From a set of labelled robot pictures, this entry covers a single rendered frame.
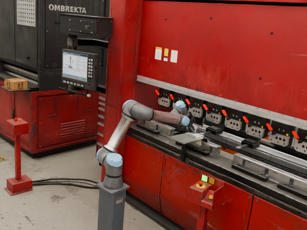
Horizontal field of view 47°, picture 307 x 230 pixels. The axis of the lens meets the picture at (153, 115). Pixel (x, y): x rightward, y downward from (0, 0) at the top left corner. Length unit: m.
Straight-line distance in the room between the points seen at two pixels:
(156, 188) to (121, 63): 1.28
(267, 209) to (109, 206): 1.15
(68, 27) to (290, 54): 2.15
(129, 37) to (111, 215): 1.74
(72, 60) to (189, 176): 1.63
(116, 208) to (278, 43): 1.65
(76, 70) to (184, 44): 1.14
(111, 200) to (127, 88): 1.40
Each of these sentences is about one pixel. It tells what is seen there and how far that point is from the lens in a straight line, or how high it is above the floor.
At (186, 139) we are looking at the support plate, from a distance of 3.03.
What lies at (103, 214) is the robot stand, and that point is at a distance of 2.69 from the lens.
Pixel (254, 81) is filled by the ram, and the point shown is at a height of 1.59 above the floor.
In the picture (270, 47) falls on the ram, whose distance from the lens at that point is 2.68.
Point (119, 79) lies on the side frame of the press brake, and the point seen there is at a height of 1.36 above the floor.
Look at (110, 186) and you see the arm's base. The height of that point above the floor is 0.80.
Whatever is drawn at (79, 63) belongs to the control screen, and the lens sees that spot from 3.58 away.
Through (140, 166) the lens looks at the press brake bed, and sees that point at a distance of 3.63.
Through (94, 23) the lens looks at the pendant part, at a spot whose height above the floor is 1.89.
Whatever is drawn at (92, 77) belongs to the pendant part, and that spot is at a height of 1.37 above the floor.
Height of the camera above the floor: 1.98
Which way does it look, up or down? 16 degrees down
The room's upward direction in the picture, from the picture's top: 5 degrees clockwise
